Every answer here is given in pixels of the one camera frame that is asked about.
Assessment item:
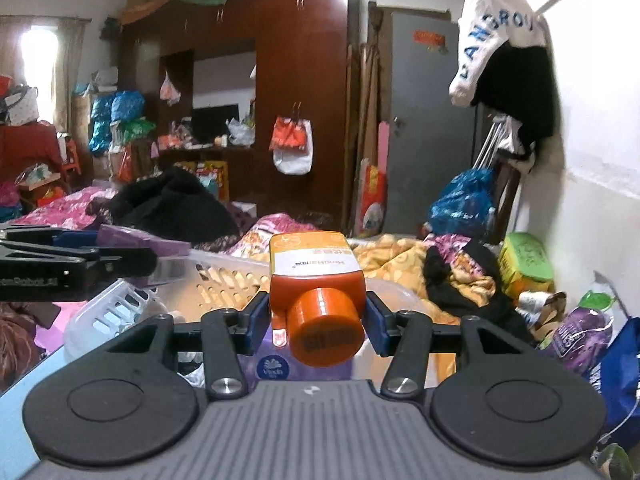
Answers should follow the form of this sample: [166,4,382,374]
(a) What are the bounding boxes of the red cloth covered furniture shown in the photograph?
[0,122,63,181]

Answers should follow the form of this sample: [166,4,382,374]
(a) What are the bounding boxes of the white metal folding rack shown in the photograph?
[472,112,521,171]

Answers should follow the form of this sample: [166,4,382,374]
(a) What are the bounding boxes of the black floral garment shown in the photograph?
[422,237,531,331]

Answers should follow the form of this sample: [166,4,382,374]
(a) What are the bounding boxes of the green box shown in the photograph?
[497,231,555,298]

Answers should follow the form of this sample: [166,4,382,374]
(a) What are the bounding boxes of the red yellow sack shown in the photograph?
[360,160,388,236]

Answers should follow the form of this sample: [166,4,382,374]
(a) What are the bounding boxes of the purple printed bag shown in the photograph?
[540,305,616,376]

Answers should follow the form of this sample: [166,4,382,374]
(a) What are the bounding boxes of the pink floral blanket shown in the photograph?
[10,185,126,231]

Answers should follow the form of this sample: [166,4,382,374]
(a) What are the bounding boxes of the blue printed bag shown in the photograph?
[592,317,640,441]

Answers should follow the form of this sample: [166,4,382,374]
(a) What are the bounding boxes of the silver foil bag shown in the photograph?
[517,290,566,316]

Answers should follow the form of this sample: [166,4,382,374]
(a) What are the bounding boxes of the orange white hanging bag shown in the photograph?
[269,115,315,176]

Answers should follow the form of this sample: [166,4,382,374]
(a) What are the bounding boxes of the black hanging garment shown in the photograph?
[475,42,557,173]

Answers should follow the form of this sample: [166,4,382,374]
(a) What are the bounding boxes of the dark blue plastic bag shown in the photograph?
[427,169,498,241]

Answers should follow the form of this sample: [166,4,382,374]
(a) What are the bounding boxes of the orange bottle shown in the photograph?
[268,231,367,368]

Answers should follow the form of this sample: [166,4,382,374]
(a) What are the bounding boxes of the red door decoration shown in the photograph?
[412,30,448,53]

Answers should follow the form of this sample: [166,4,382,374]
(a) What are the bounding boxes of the black garment pile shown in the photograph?
[107,166,241,246]

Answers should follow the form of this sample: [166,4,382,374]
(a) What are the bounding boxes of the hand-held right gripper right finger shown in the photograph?
[364,290,576,401]

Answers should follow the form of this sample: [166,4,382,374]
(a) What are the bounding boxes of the white plastic basket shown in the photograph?
[62,249,441,391]

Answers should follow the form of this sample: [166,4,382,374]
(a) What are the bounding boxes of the wooden planks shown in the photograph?
[347,42,381,233]

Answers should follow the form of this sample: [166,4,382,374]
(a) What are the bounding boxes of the grey door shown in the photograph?
[385,12,493,236]

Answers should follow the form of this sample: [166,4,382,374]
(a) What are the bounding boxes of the white printed hanging garment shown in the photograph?
[448,0,548,108]

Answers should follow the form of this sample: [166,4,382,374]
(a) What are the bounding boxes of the yellow orange blanket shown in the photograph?
[347,232,506,311]

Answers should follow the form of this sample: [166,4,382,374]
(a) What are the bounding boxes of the brown wooden wardrobe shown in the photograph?
[120,0,361,231]

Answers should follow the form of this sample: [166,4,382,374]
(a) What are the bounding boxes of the thin purple packet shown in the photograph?
[96,224,192,260]

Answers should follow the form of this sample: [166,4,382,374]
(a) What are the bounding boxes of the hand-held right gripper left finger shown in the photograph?
[62,291,272,401]

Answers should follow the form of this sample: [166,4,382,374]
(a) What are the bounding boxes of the white patterned tote bag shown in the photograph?
[5,85,40,126]

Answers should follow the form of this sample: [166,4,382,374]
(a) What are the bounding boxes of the beige curtain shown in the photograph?
[0,16,91,126]

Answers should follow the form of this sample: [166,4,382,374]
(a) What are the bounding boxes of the blue patterned plastic bag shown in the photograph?
[89,95,116,156]
[111,90,146,122]

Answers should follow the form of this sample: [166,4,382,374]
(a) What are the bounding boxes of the white pink hanging bag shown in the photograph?
[160,72,182,106]

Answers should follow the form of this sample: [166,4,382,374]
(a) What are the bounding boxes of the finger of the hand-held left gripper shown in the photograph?
[0,226,99,251]
[81,247,158,288]

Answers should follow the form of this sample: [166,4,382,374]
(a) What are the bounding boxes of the green plastic bag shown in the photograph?
[122,117,157,143]

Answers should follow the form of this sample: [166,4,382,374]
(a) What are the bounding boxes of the pink board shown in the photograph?
[377,121,392,171]

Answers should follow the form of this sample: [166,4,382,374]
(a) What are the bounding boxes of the black television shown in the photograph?
[191,104,240,143]

